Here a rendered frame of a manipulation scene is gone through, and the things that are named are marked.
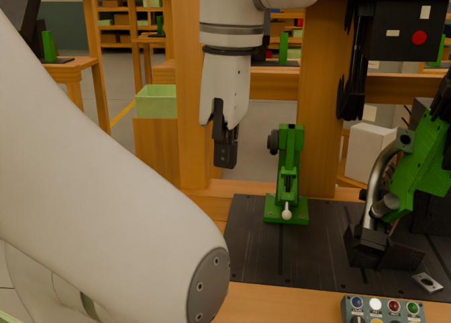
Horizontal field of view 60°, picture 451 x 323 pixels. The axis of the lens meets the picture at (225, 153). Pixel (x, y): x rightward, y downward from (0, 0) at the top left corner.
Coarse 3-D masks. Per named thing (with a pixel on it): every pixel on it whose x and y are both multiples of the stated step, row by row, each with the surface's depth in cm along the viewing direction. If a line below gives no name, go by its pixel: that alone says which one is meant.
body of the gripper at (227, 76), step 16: (208, 48) 50; (256, 48) 52; (208, 64) 49; (224, 64) 48; (240, 64) 50; (208, 80) 49; (224, 80) 49; (240, 80) 50; (208, 96) 50; (224, 96) 50; (240, 96) 52; (208, 112) 51; (224, 112) 50; (240, 112) 54
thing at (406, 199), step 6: (402, 198) 86; (408, 198) 85; (402, 204) 86; (408, 204) 84; (396, 210) 88; (402, 210) 85; (408, 210) 84; (384, 216) 93; (390, 216) 90; (396, 216) 88; (402, 216) 87; (390, 222) 92
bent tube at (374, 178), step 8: (400, 128) 91; (400, 136) 92; (408, 136) 91; (392, 144) 93; (400, 144) 89; (408, 144) 90; (384, 152) 97; (392, 152) 94; (376, 160) 100; (384, 160) 98; (376, 168) 100; (384, 168) 99; (376, 176) 100; (368, 184) 101; (376, 184) 99; (368, 192) 99; (376, 192) 99; (368, 200) 98; (376, 200) 98; (368, 208) 97; (368, 216) 96; (368, 224) 95
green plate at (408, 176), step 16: (416, 128) 91; (432, 128) 83; (416, 144) 88; (432, 144) 81; (400, 160) 94; (416, 160) 86; (432, 160) 83; (400, 176) 92; (416, 176) 84; (432, 176) 84; (448, 176) 84; (400, 192) 89; (432, 192) 86
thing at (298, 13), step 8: (272, 16) 721; (280, 16) 720; (288, 16) 719; (296, 16) 718; (272, 24) 737; (280, 24) 737; (272, 32) 743; (280, 32) 742; (296, 32) 738; (272, 40) 737; (288, 40) 735; (296, 40) 734; (288, 48) 789; (296, 48) 788; (288, 56) 756; (296, 56) 755
